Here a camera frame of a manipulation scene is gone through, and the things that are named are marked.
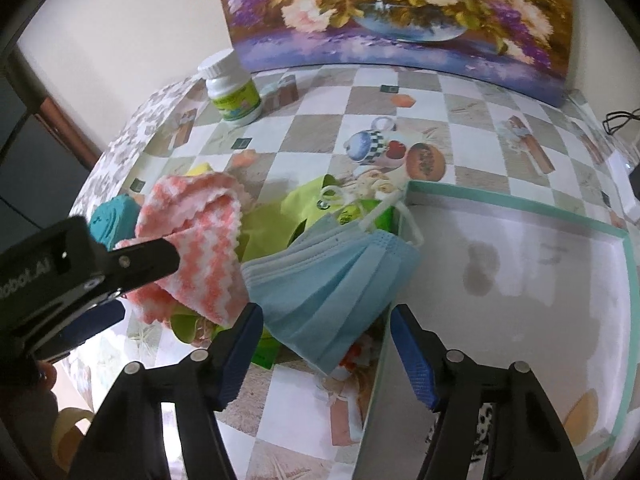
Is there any pink white striped cloth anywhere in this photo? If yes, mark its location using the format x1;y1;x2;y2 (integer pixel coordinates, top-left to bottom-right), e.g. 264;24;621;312
115;170;251;326

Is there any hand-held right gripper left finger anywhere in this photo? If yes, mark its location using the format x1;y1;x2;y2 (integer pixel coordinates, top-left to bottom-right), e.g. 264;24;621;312
82;302;265;480

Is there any flower painting canvas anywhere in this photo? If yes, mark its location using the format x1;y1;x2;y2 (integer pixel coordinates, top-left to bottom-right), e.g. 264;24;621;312
212;0;576;108

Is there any white bottle with green label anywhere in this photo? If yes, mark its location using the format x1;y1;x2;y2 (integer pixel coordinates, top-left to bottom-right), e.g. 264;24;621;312
196;49;263;128

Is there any green tissue packet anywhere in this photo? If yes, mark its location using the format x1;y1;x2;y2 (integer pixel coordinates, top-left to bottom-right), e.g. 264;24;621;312
250;330;287;371
335;199;401;233

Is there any leopard print cloth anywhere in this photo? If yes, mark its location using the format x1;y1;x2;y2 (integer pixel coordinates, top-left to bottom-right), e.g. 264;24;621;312
425;400;496;461

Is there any pale yellow roll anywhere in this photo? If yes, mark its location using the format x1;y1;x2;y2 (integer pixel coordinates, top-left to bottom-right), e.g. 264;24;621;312
50;407;96;476

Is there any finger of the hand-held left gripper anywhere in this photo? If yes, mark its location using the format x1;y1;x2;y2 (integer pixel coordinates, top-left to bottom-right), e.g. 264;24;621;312
37;300;126;362
100;236;181;295

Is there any person's left hand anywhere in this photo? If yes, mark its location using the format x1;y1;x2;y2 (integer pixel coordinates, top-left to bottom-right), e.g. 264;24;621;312
31;360;57;392

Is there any dark wood-framed door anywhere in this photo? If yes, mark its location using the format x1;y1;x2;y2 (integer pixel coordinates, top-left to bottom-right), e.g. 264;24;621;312
0;50;103;241

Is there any white tray with teal rim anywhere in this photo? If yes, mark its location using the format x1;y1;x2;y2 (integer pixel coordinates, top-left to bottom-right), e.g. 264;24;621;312
352;180;631;480

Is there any blue face mask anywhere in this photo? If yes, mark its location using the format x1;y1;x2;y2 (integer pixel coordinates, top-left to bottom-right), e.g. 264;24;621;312
241;185;423;376

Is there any teal plastic case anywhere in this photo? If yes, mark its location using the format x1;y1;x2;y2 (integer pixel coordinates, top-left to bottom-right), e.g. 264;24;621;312
90;195;144;252

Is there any black cable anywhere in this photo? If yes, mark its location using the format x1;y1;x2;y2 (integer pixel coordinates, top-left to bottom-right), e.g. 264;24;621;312
602;108;640;136

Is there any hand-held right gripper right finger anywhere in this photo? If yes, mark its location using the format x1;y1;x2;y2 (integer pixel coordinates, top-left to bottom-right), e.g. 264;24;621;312
390;304;586;480

